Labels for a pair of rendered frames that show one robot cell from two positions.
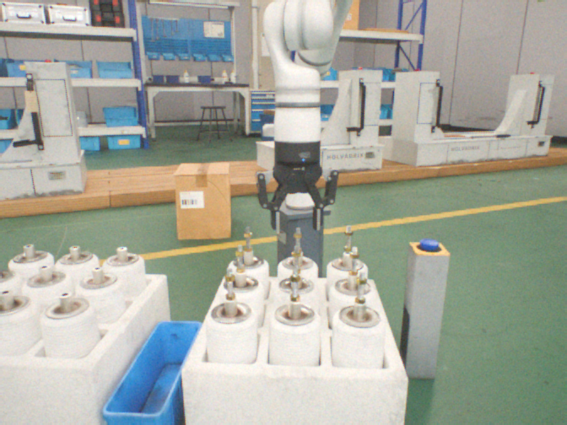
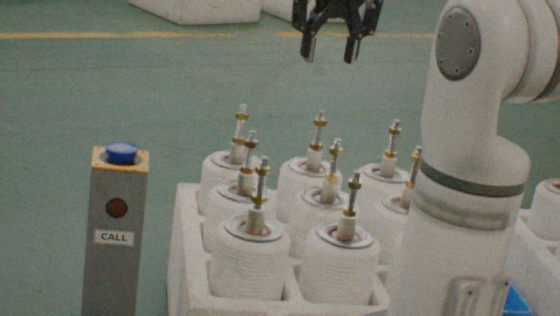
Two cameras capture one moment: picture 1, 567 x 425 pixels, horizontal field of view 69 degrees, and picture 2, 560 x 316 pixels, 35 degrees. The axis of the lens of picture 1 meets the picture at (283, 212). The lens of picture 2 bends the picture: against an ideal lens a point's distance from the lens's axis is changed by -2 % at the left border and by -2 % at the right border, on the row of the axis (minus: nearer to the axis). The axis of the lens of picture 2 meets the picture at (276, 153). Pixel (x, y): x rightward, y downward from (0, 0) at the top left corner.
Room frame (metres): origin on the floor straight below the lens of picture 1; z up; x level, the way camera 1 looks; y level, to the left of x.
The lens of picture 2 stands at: (1.89, -0.39, 0.71)
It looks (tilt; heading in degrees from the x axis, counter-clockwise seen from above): 19 degrees down; 166
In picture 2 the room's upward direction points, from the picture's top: 9 degrees clockwise
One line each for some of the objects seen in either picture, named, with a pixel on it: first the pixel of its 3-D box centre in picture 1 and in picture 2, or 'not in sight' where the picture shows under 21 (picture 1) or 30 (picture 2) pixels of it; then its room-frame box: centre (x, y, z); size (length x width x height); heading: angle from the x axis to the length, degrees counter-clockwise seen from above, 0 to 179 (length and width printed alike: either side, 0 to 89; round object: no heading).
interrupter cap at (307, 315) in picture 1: (294, 314); (312, 167); (0.67, -0.02, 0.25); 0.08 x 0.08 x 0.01
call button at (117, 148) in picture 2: (429, 245); (121, 154); (0.85, -0.32, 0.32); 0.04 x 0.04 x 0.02
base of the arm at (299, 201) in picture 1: (300, 180); (450, 265); (1.25, -0.05, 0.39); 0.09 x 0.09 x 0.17; 22
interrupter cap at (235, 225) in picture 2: (347, 265); (253, 229); (0.90, -0.15, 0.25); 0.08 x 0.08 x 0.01
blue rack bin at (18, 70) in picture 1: (29, 68); not in sight; (4.78, 2.78, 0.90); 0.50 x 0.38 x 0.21; 23
